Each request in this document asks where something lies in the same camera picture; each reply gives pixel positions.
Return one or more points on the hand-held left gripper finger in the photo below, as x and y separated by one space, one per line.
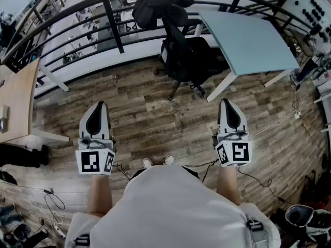
106 125
83 128

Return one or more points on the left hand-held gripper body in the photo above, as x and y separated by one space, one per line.
90 161

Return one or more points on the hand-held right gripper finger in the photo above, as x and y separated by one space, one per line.
243 125
221 125

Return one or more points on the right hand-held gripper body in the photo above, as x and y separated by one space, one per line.
241 151

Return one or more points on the black office chair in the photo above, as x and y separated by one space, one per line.
188 58

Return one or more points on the black jacket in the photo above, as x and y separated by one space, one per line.
160 4

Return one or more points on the person's left forearm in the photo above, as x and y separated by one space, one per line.
99 195

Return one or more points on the person's right forearm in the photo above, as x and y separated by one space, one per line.
228 185

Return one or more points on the person's left white shoe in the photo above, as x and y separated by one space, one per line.
147 162

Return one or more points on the person's white shoe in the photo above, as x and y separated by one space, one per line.
147 162
169 159

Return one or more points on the person's right white shoe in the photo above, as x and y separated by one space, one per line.
169 159

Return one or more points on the light wooden desk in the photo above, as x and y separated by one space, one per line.
18 97

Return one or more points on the right black harness buckle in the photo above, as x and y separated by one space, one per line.
254 225

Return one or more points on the black harness buckle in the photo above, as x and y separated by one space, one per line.
254 225
82 240

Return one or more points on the white floor power strip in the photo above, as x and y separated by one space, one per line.
60 231

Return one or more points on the left black harness buckle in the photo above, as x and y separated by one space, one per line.
82 240

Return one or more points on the light blue table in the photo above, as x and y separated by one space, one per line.
248 40

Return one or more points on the person's white shirt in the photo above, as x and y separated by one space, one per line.
168 210

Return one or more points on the black metal railing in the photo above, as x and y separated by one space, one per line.
115 30

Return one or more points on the white board with black knobs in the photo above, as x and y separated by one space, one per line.
307 1

